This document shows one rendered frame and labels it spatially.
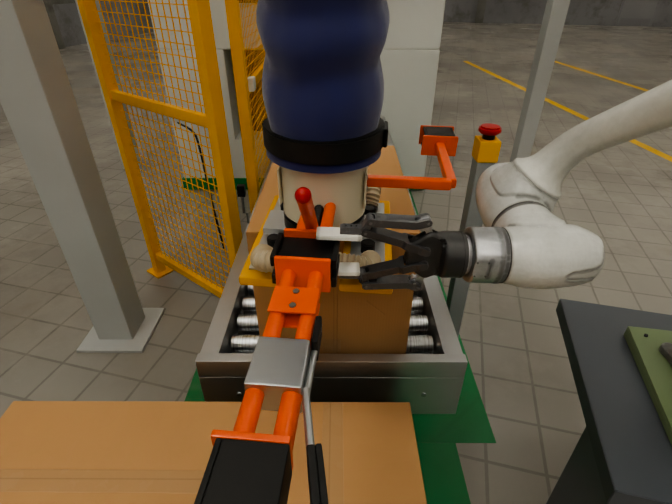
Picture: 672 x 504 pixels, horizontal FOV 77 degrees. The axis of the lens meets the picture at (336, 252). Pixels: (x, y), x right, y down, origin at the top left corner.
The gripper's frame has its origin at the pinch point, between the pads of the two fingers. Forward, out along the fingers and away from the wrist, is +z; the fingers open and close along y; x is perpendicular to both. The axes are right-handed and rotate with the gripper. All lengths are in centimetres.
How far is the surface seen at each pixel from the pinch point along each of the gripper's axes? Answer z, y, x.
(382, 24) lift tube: -6.4, -30.7, 16.7
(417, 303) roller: -28, 52, 51
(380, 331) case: -13, 42, 27
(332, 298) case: 0.3, 31.2, 26.7
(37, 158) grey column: 106, 19, 87
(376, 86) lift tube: -6.2, -21.6, 17.0
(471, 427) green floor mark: -54, 106, 43
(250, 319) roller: 25, 53, 42
